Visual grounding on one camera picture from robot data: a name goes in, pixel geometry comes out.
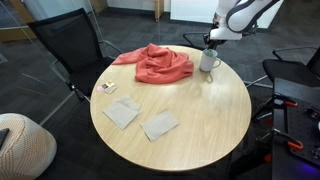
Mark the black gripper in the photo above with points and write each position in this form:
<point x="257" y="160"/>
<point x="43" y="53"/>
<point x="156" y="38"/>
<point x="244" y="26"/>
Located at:
<point x="215" y="41"/>

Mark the green pen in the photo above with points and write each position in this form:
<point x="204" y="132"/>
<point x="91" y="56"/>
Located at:
<point x="210" y="53"/>

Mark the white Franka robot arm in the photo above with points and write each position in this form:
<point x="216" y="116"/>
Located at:
<point x="246" y="16"/>

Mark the white ceramic mug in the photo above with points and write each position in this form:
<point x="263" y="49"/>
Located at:
<point x="207" y="64"/>

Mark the black office chair thin backrest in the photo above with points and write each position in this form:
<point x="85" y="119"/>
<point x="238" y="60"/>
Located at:
<point x="195" y="40"/>

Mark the red crumpled cloth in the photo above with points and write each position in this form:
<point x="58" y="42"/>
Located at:
<point x="160" y="66"/>

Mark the black office chair with armrest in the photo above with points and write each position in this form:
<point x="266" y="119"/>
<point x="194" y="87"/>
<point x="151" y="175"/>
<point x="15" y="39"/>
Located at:
<point x="290" y="71"/>

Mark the grey cloth, right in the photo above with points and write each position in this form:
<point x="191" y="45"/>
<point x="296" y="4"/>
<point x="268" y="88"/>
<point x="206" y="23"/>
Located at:
<point x="159" y="125"/>

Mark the grey cloth, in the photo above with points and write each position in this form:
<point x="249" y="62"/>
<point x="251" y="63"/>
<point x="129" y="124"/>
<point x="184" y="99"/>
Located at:
<point x="159" y="125"/>
<point x="121" y="111"/>

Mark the black orange clamp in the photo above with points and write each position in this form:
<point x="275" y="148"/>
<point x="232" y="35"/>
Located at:
<point x="295" y="145"/>
<point x="289" y="103"/>

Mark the small printed card packet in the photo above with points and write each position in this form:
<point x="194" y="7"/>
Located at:
<point x="110" y="88"/>

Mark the grey cloth, left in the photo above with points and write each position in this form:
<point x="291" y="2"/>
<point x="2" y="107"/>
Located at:
<point x="121" y="111"/>

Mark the small pink eraser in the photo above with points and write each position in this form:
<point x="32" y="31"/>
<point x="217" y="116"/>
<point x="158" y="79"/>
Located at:
<point x="100" y="89"/>

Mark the black robot mounting cart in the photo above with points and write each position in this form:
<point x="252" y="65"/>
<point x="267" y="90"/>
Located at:
<point x="288" y="166"/>

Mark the large black mesh office chair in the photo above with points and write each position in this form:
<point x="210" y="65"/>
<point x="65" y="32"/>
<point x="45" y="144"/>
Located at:
<point x="70" y="40"/>

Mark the beige knitted pouf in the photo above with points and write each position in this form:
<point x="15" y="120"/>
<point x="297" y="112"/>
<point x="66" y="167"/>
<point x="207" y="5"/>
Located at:
<point x="28" y="150"/>

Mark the wooden post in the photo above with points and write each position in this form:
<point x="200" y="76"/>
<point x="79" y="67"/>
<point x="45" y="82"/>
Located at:
<point x="159" y="8"/>

